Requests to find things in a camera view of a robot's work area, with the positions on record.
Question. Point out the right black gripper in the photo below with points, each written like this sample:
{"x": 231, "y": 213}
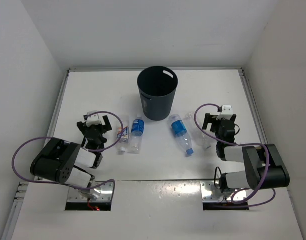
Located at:
{"x": 208, "y": 119}

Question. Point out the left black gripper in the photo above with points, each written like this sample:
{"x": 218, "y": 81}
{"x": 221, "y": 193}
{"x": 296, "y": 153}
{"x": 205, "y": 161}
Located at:
{"x": 83, "y": 127}

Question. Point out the clear unlabelled plastic bottle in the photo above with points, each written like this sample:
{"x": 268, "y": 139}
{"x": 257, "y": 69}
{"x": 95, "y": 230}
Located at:
{"x": 197, "y": 136}

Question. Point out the bottle with orange white label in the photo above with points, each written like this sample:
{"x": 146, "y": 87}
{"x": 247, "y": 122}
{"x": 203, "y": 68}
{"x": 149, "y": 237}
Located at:
{"x": 123, "y": 134}

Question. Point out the bottle blue label no cap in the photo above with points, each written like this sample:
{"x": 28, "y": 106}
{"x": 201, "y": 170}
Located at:
{"x": 136, "y": 135}

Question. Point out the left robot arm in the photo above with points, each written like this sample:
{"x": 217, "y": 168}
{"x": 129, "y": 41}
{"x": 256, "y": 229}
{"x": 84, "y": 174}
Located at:
{"x": 65, "y": 163}

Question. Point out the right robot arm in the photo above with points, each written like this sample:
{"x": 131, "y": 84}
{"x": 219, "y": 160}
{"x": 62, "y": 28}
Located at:
{"x": 258, "y": 164}

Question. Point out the dark grey plastic bin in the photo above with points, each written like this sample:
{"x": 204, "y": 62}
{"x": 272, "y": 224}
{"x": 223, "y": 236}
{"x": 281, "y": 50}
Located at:
{"x": 157, "y": 86}

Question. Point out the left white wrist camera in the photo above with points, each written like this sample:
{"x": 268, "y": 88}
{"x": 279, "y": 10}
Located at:
{"x": 93, "y": 120}

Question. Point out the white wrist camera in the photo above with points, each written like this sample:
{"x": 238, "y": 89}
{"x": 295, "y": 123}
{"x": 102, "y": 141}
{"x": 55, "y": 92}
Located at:
{"x": 225, "y": 112}
{"x": 93, "y": 120}

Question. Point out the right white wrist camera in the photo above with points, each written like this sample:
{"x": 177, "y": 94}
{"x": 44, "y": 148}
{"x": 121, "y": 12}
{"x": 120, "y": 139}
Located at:
{"x": 225, "y": 112}

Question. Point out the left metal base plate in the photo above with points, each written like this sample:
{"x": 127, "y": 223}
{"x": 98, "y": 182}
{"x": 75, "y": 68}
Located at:
{"x": 100, "y": 194}

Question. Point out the metal base plate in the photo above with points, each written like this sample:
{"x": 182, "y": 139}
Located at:
{"x": 210, "y": 194}
{"x": 100, "y": 194}

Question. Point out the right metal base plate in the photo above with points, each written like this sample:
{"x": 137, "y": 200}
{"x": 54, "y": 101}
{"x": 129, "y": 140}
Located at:
{"x": 210, "y": 194}

